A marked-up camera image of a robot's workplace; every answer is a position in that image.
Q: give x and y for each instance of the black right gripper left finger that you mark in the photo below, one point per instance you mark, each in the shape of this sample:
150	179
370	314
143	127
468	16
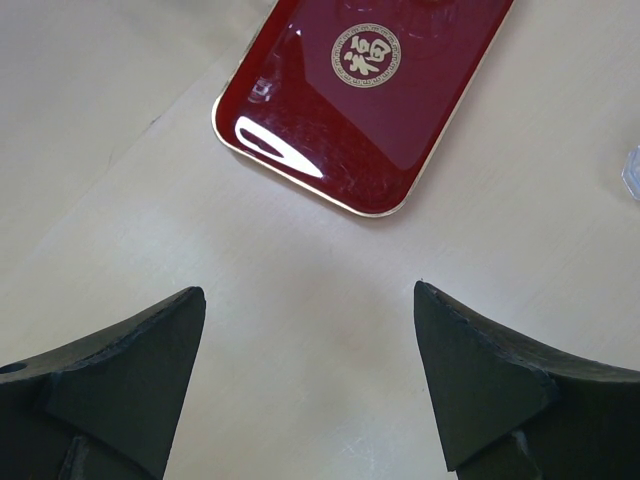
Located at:
105	406

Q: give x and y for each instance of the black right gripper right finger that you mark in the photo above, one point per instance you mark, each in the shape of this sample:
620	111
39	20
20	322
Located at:
510	407

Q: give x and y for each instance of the red lacquer tray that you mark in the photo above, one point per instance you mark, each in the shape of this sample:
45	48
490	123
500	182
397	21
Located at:
350	99

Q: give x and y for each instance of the clear glass far right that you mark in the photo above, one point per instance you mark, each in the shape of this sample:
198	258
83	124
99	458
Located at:
631	173

